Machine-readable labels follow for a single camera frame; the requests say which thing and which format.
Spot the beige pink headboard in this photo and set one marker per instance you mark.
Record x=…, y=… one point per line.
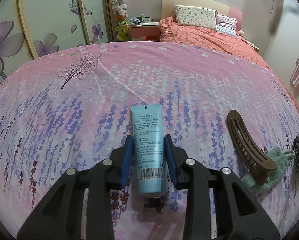
x=167, y=8

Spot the pink left nightstand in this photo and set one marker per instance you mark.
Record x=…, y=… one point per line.
x=145, y=32

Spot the hanging plush toy organizer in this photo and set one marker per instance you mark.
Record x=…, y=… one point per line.
x=120, y=23

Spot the floral pink purple tablecloth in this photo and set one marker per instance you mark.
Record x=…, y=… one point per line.
x=72, y=108

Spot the right nightstand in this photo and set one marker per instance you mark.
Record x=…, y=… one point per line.
x=253, y=46

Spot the brown hair claw clip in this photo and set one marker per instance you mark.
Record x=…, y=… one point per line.
x=253, y=157

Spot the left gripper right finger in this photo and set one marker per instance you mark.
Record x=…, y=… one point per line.
x=238, y=213

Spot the coral red bed duvet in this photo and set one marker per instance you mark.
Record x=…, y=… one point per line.
x=214, y=37

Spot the white mug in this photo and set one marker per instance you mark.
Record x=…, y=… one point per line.
x=147, y=20

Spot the light blue cream tube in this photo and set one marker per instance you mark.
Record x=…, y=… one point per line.
x=149, y=150

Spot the sliding floral wardrobe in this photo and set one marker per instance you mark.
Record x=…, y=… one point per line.
x=34, y=28

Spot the floral white pillow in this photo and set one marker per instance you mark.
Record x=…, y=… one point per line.
x=196, y=16

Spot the striped pink pillow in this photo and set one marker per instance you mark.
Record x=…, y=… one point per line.
x=225, y=24

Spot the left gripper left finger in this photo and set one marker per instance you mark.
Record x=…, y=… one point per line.
x=59, y=213

